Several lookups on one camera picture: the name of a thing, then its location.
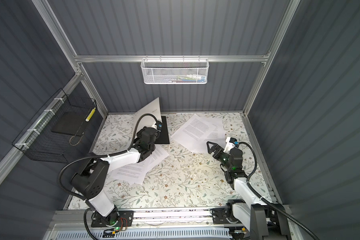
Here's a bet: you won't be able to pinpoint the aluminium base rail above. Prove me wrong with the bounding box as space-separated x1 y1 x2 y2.
47 206 292 233

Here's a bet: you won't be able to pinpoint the black clip folder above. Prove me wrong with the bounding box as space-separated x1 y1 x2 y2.
132 97 171 145

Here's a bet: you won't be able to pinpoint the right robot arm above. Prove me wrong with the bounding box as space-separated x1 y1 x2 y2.
207 138 292 240

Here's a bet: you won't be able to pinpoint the black wire basket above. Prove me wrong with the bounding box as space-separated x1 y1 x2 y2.
12 91 97 164

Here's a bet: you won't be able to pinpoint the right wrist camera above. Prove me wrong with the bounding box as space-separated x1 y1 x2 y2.
224 137 239 154

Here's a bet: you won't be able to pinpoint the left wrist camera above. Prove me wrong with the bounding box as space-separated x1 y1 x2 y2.
156 121 163 132

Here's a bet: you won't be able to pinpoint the yellow marker pen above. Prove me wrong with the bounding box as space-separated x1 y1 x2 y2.
85 107 97 122

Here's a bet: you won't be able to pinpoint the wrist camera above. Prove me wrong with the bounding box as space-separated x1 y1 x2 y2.
224 137 239 154
156 121 163 132

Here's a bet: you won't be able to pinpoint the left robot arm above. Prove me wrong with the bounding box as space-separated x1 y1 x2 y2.
71 122 162 227

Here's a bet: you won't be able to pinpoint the floral table mat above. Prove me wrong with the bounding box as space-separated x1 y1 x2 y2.
67 112 274 210

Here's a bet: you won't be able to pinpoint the white wire mesh basket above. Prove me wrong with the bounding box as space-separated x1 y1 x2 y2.
141 58 210 85

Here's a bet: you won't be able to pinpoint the printed paper sheet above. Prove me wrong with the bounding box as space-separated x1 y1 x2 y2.
106 145 169 181
192 117 226 154
172 114 215 153

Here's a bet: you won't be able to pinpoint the printed paper sheet underneath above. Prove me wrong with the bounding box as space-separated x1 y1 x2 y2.
118 168 151 185

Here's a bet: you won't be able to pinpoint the pens in white basket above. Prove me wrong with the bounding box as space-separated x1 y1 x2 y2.
164 74 207 84

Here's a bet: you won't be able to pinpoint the black pad in basket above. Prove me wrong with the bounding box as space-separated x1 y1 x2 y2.
51 112 89 137

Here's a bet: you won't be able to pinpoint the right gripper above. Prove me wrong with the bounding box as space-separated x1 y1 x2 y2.
208 141 233 173

